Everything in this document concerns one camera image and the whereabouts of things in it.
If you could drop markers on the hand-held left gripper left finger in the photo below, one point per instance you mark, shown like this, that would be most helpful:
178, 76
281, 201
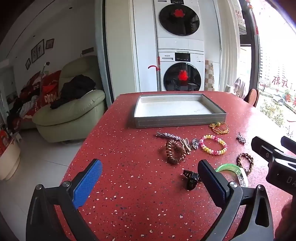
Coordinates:
89, 183

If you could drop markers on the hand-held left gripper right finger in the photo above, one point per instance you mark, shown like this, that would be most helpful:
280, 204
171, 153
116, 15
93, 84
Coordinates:
211, 183

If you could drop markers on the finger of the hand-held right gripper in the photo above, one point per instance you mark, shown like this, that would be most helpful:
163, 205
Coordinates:
262, 148
290, 144

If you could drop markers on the black claw hair clip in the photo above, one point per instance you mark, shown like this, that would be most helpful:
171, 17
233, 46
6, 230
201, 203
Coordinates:
191, 183

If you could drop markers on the silver star hair clip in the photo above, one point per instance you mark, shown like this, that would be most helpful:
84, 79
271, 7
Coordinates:
168, 135

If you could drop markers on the grey shallow tray box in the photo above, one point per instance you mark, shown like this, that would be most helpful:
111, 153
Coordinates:
171, 109

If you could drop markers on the person's right hand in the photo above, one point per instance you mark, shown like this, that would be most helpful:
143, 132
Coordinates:
288, 217

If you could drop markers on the green translucent bangle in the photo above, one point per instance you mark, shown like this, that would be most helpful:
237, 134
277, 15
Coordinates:
227, 167

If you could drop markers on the small silver charm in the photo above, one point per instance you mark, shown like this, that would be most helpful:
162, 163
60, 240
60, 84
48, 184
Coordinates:
195, 143

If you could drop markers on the wooden chair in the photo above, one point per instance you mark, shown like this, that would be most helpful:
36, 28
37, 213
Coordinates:
252, 97

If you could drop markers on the red window stickers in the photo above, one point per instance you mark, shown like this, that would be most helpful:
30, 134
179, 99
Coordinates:
277, 81

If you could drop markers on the pale green leather armchair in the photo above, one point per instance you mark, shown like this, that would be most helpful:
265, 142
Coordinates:
69, 115

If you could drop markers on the checkered beige cloth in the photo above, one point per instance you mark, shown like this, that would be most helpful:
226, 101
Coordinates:
209, 74

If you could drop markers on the red printed blanket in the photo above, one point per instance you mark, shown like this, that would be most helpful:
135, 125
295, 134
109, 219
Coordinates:
49, 97

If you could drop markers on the black clothing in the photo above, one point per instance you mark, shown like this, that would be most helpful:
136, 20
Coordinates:
76, 88

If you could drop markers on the pile of clothes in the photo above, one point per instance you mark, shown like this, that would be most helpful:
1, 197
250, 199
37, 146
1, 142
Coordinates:
25, 109

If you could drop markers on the white pleated curtain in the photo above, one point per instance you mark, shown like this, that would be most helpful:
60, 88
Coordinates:
229, 46

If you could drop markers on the red hanging decoration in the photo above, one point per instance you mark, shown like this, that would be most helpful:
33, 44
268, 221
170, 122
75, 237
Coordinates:
255, 20

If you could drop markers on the white washing machine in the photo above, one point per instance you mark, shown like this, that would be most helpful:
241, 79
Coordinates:
166, 59

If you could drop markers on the white dryer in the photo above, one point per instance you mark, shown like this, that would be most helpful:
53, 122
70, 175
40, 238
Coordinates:
180, 42

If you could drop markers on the small black picture frame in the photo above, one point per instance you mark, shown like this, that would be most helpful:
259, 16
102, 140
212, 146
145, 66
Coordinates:
28, 63
49, 43

